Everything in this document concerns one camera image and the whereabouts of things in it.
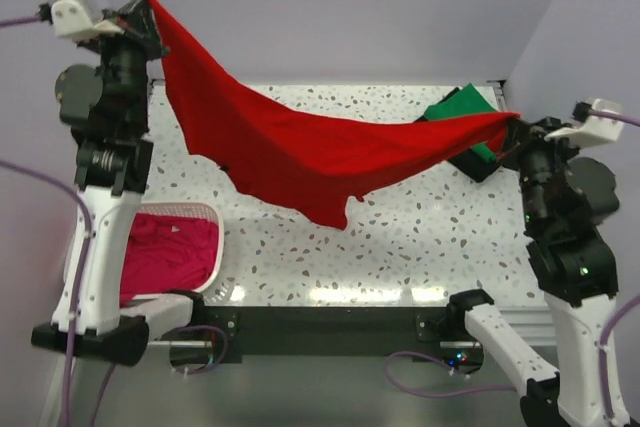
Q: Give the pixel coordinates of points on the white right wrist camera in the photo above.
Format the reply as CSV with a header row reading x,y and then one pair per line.
x,y
595,122

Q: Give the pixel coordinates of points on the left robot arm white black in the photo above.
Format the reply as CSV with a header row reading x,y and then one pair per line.
x,y
106,110

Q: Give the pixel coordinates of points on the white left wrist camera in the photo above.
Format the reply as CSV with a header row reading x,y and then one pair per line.
x,y
80,20

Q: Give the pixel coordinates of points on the folded green t shirt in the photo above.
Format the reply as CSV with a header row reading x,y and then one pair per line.
x,y
463,102

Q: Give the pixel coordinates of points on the magenta t shirt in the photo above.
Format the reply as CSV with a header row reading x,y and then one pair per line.
x,y
166,252

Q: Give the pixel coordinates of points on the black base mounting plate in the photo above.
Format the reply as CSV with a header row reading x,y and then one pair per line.
x,y
239,332

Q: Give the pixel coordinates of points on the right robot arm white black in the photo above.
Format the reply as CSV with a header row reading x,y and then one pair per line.
x,y
565,197

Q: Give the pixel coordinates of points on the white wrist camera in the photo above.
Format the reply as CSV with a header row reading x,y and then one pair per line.
x,y
80,20
595,122

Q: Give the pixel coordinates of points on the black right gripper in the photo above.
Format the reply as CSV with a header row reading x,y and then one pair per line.
x,y
520,134

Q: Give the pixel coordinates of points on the red t shirt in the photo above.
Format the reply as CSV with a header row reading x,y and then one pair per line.
x,y
310,163

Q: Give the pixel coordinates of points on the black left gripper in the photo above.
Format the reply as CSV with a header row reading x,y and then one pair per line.
x,y
140,25

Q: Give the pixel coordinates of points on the white perforated laundry basket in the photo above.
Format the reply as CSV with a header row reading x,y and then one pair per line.
x,y
111,214

